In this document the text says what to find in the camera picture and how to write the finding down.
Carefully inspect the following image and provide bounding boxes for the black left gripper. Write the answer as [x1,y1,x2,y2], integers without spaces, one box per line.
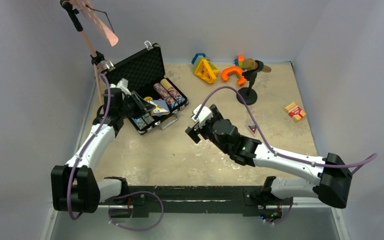
[117,91,154,120]

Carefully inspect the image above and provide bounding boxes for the blue playing card box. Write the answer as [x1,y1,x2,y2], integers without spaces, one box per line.
[149,100,171,116]

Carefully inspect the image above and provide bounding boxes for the black poker chip case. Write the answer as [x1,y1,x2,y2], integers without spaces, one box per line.
[101,40,189,135]

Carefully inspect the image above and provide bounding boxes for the red triangular button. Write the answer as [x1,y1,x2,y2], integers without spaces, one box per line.
[247,125,257,135]

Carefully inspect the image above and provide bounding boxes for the red playing card box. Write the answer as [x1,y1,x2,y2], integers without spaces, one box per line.
[283,102,307,122]

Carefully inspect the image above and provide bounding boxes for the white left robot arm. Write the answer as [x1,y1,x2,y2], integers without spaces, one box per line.
[50,87,155,214]

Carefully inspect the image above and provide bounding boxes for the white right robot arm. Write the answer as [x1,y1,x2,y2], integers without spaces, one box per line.
[185,104,352,209]

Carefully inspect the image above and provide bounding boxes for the grey chip stack front right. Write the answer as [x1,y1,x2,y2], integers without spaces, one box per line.
[142,113,155,125]

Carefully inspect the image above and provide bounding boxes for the light blue chip stack in case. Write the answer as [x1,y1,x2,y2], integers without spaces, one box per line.
[133,118,147,130]

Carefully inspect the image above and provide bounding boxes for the purple red blue chip row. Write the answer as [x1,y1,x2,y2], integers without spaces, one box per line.
[153,83,179,109]

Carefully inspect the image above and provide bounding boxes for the yellow red blue chip row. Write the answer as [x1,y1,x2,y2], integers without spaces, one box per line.
[160,78,186,105]

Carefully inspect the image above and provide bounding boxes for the yellow triangular toy block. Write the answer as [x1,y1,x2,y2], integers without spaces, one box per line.
[193,58,220,84]

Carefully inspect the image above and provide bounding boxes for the blue angled toy piece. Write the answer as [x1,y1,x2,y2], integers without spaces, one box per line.
[191,52,206,65]

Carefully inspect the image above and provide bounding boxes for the orange curved toy track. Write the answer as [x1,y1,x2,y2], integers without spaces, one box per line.
[221,66,247,86]

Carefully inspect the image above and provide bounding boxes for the blue orange toy blocks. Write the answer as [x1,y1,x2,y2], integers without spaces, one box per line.
[234,55,244,68]

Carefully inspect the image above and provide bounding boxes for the brown wooden microphone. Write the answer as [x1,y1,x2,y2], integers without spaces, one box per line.
[242,58,272,73]

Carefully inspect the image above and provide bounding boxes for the pink tripod stand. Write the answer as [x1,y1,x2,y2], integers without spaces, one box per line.
[59,0,119,105]

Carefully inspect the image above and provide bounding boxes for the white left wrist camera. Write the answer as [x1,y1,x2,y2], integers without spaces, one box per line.
[116,78,132,96]

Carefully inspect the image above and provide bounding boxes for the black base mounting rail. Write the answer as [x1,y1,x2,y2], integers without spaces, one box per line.
[99,185,298,218]

